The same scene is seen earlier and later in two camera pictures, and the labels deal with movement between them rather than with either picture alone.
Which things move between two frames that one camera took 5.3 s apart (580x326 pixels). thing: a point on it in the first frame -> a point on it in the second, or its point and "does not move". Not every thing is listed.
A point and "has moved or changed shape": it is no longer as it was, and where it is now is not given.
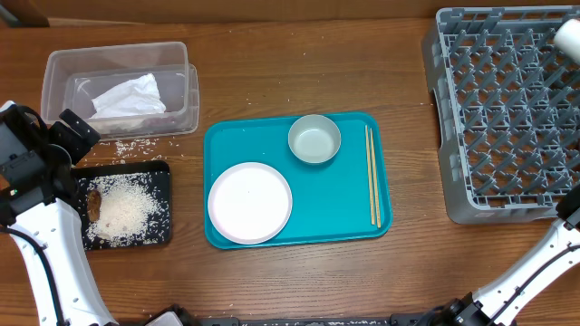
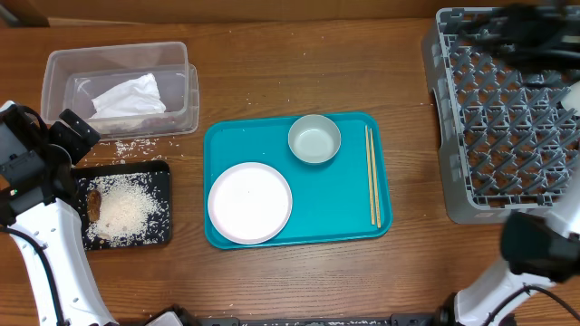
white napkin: [140, 97] does not move
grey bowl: [314, 139] does not move
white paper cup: [567, 39] has moved or changed shape
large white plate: [250, 203] does not move
